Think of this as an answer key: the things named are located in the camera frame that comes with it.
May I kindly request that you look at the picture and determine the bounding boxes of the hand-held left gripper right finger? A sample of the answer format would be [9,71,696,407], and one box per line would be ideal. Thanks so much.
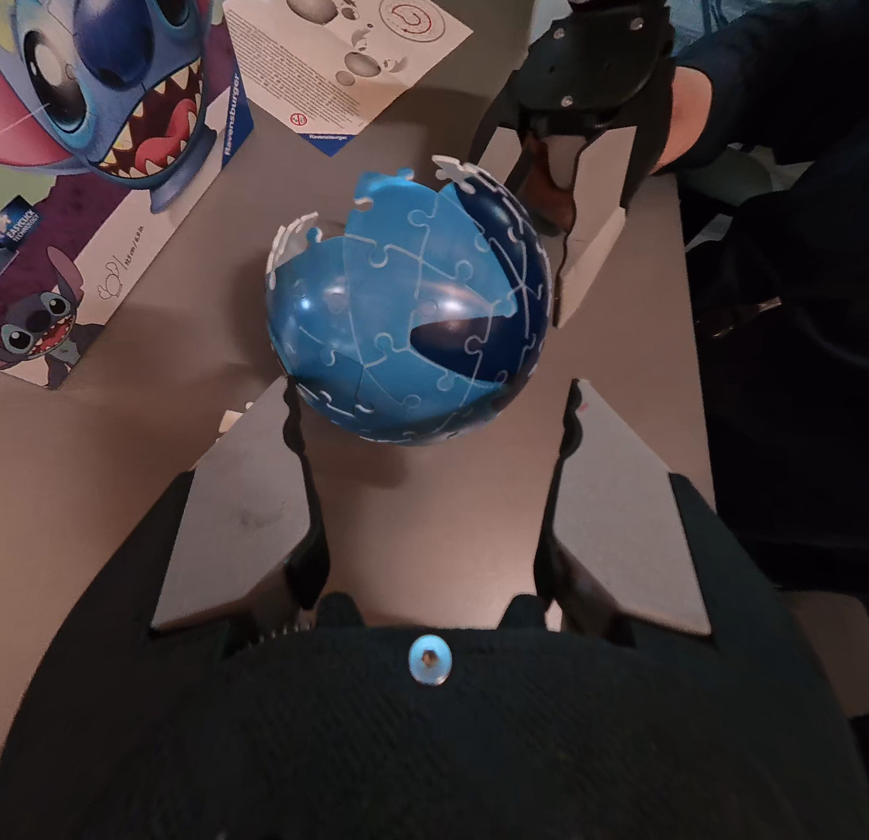
[533,377,715,639]

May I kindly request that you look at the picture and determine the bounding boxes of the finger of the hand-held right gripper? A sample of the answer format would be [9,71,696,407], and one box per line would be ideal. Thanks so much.
[475,110,544,199]
[553,126,634,330]

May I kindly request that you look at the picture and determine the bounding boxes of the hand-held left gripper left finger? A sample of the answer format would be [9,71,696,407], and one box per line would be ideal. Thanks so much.
[149,377,331,631]

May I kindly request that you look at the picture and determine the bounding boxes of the blue puzzle ball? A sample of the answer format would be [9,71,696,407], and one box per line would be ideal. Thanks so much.
[263,153,553,447]

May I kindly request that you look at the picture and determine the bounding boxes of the printed puzzle box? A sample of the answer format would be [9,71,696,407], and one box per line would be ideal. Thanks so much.
[0,0,256,391]

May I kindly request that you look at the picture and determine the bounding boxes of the person's right hand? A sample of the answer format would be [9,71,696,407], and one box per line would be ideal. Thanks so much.
[648,65,715,177]

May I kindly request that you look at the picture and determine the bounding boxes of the white instruction sheet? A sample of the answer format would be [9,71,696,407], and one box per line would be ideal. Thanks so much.
[222,0,475,157]

